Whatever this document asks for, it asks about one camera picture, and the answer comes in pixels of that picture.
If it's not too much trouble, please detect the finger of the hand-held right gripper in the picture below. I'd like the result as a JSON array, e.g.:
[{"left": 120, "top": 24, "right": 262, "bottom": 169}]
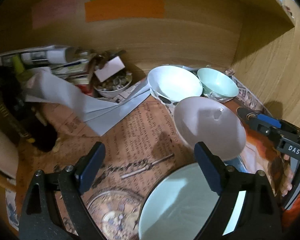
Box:
[{"left": 237, "top": 107, "right": 282, "bottom": 140}]

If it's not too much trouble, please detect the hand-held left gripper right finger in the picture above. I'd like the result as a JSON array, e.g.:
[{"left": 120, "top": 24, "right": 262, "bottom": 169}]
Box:
[{"left": 194, "top": 141, "right": 283, "bottom": 240}]

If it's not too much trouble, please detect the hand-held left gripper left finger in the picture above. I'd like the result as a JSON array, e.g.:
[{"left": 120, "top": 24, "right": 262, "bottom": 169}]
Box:
[{"left": 19, "top": 141, "right": 108, "bottom": 240}]

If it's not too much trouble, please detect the pink bowl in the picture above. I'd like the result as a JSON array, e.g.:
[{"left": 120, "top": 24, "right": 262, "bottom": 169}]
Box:
[{"left": 174, "top": 96, "right": 247, "bottom": 160}]

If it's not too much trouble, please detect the light green plate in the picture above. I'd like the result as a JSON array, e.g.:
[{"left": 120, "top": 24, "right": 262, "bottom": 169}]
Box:
[{"left": 139, "top": 162, "right": 247, "bottom": 240}]

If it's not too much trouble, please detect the light green bowl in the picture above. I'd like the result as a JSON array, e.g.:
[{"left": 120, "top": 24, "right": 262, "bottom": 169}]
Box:
[{"left": 197, "top": 67, "right": 239, "bottom": 103}]

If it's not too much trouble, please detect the white bowl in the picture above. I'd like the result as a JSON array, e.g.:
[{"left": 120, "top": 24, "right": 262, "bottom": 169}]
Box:
[{"left": 147, "top": 65, "right": 203, "bottom": 107}]

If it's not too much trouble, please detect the person's right hand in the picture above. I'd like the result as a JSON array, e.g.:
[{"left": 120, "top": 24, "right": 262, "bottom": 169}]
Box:
[{"left": 280, "top": 154, "right": 294, "bottom": 200}]

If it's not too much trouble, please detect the newspaper print tablecloth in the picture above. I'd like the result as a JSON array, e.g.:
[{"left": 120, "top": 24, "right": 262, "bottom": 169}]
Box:
[{"left": 5, "top": 77, "right": 290, "bottom": 240}]

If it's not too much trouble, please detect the white paper sheet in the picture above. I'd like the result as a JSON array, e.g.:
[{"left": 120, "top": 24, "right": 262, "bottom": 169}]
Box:
[{"left": 25, "top": 69, "right": 150, "bottom": 135}]

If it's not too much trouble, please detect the small bowl of coins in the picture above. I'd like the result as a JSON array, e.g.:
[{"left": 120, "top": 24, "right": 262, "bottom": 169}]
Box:
[{"left": 93, "top": 71, "right": 133, "bottom": 98}]

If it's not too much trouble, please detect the dark wine bottle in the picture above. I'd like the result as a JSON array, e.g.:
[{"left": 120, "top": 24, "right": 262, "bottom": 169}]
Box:
[{"left": 0, "top": 65, "right": 58, "bottom": 153}]

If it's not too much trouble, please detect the small pink box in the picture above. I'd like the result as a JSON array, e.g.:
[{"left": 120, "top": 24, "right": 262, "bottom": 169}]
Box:
[{"left": 94, "top": 56, "right": 125, "bottom": 80}]

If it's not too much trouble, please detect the wooden desk shelf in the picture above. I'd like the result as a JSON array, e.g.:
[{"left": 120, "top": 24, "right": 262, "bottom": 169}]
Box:
[{"left": 255, "top": 0, "right": 297, "bottom": 30}]

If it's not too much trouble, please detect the stack of newspapers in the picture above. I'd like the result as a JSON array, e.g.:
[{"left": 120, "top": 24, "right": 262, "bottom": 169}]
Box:
[{"left": 0, "top": 45, "right": 127, "bottom": 85}]

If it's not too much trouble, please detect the orange sticky note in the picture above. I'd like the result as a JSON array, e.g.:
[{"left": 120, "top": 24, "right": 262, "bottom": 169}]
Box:
[{"left": 84, "top": 0, "right": 165, "bottom": 22}]

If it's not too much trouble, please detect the pink sticky note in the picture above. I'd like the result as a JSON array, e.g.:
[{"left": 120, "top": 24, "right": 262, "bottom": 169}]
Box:
[{"left": 31, "top": 0, "right": 78, "bottom": 29}]

